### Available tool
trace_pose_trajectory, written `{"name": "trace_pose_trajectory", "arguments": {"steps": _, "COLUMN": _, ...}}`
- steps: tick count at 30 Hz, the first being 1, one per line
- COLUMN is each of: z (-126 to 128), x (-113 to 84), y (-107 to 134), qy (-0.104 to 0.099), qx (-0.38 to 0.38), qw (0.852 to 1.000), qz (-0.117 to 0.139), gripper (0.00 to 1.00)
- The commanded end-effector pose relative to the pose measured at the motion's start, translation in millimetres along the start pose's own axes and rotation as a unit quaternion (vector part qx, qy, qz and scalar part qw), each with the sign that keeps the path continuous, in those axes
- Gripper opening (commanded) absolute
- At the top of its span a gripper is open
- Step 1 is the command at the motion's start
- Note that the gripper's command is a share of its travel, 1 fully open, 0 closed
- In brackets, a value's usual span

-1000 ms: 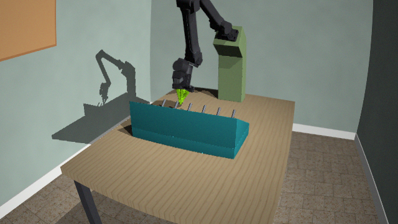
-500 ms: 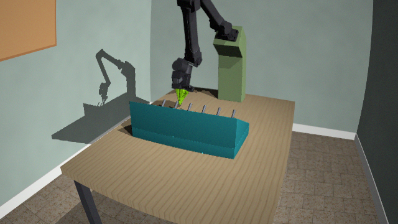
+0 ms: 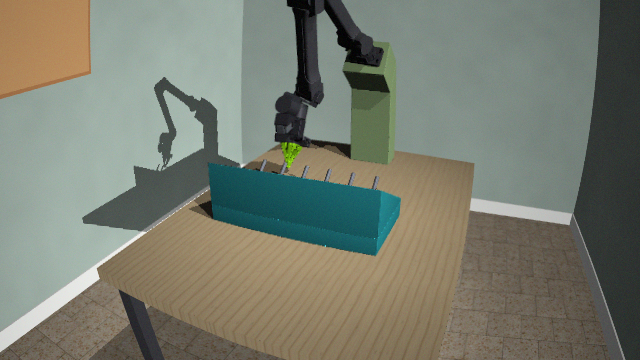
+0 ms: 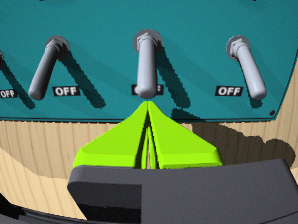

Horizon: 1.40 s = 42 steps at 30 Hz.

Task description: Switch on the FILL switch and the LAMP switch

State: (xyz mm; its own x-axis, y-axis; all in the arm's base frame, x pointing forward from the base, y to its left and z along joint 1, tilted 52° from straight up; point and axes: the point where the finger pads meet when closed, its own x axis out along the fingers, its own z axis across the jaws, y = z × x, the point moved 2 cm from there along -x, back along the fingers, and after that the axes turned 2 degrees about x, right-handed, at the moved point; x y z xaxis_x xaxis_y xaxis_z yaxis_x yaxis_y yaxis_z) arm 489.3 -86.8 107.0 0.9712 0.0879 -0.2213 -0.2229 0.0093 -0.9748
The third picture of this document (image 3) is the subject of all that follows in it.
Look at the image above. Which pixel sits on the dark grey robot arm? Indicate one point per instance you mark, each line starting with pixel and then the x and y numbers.
pixel 309 86

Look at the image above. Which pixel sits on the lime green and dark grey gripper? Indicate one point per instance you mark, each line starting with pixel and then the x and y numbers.
pixel 291 147

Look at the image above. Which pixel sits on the teal wedge-shaped console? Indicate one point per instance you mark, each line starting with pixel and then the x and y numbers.
pixel 329 214

